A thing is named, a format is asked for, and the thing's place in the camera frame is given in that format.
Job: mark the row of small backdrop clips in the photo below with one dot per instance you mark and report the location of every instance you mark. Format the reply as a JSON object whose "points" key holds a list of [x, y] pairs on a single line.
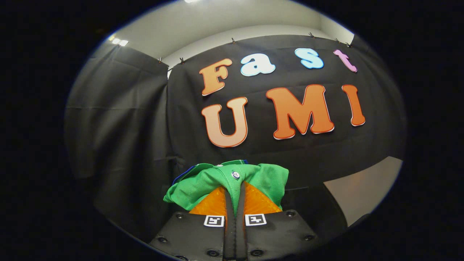
{"points": [[233, 40]]}

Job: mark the black backdrop cloth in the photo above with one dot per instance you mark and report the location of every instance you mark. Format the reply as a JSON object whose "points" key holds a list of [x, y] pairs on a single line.
{"points": [[145, 127]]}

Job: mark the green polo shirt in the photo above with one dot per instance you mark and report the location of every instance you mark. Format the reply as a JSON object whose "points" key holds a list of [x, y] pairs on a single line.
{"points": [[203, 181]]}

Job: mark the small ceiling light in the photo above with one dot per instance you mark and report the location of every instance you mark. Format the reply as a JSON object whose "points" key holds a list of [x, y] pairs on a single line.
{"points": [[119, 41]]}

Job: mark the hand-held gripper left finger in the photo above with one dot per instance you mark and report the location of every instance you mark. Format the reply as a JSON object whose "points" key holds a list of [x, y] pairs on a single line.
{"points": [[188, 235]]}

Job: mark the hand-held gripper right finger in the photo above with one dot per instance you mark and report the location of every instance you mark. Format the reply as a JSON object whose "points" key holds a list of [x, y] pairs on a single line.
{"points": [[279, 232]]}

